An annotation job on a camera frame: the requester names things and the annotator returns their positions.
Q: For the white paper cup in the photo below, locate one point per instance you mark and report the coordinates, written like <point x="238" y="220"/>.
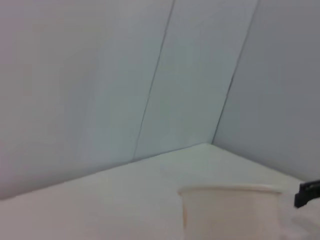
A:
<point x="230" y="215"/>

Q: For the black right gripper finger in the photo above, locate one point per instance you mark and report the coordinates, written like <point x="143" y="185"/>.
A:
<point x="307" y="193"/>

